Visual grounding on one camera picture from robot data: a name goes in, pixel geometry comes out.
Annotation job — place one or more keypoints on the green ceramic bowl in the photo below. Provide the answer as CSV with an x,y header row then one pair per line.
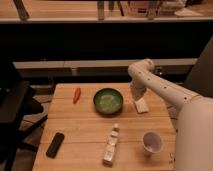
x,y
108,101

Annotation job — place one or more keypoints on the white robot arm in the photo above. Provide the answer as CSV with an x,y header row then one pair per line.
x,y
194,139

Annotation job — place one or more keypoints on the black chair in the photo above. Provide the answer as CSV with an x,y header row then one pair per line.
x,y
16,101

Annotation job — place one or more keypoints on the orange chili pepper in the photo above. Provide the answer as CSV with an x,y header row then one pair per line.
x,y
77,95

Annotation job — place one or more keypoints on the white paper cup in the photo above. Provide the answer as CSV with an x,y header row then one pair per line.
x,y
152,143

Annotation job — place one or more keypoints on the wooden shelf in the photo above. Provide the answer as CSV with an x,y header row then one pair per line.
x,y
104,11

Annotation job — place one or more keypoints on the black remote control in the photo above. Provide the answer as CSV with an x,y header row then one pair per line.
x,y
55,145

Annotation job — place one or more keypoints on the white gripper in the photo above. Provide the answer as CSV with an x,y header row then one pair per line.
x,y
137,94

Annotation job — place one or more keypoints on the white sponge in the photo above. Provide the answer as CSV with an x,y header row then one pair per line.
x,y
141,106

